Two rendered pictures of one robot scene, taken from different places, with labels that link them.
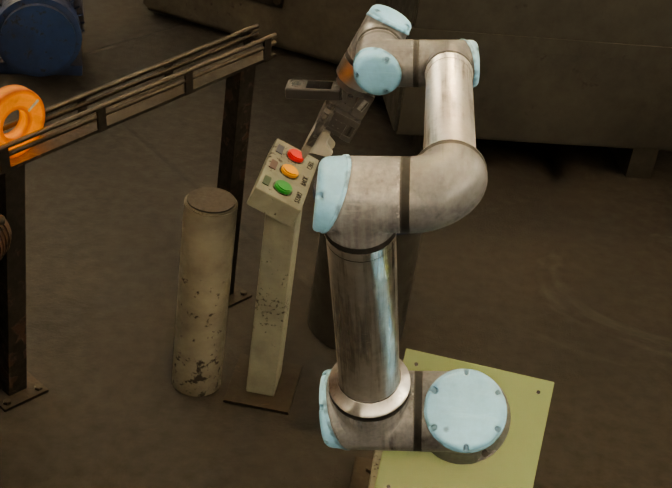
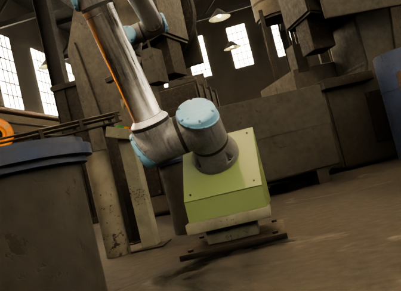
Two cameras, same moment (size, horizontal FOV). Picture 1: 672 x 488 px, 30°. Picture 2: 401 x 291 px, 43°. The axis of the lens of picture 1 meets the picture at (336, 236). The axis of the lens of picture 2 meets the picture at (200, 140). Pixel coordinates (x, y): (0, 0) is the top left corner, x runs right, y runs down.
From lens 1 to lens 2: 1.69 m
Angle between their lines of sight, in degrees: 35
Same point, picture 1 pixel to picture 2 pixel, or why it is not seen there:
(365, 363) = (132, 88)
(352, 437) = (149, 146)
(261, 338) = (139, 213)
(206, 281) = (102, 187)
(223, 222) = (101, 155)
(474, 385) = (196, 101)
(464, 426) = (196, 114)
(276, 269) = (132, 172)
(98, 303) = not seen: hidden behind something
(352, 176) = not seen: outside the picture
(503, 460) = (240, 162)
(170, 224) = not seen: hidden behind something
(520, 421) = (243, 145)
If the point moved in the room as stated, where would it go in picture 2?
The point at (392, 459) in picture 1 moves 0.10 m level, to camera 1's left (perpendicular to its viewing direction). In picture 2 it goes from (188, 184) to (164, 190)
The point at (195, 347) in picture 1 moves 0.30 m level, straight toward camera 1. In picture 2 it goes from (108, 226) to (99, 233)
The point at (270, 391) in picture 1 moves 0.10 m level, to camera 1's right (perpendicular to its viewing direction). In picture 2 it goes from (153, 242) to (173, 238)
